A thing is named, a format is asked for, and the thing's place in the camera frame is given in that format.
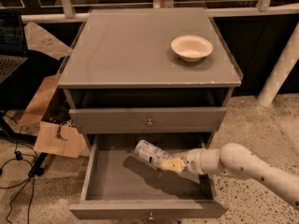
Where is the black floor cable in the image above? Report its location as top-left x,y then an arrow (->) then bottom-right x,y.
0,112 -> 39,224

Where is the closed grey top drawer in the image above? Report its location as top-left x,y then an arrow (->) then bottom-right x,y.
69,107 -> 226,134

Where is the open cardboard box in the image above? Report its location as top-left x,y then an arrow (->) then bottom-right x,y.
19,21 -> 90,158

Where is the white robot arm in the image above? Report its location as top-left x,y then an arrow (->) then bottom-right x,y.
161,143 -> 299,210

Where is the white railing frame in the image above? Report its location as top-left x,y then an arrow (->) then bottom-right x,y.
0,0 -> 299,24

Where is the open grey middle drawer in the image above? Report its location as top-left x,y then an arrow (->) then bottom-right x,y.
70,133 -> 228,220

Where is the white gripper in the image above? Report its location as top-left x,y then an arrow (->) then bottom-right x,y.
161,148 -> 223,175

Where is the grey drawer cabinet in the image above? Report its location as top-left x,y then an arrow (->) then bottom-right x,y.
58,7 -> 242,147

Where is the black laptop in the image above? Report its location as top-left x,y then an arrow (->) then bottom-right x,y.
0,10 -> 28,84

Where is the black stand base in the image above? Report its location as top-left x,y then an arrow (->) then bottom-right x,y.
0,111 -> 48,177

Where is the clear plastic water bottle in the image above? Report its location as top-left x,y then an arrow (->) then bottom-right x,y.
135,140 -> 172,168

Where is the white paper bowl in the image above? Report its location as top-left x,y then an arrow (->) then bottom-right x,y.
171,35 -> 213,63

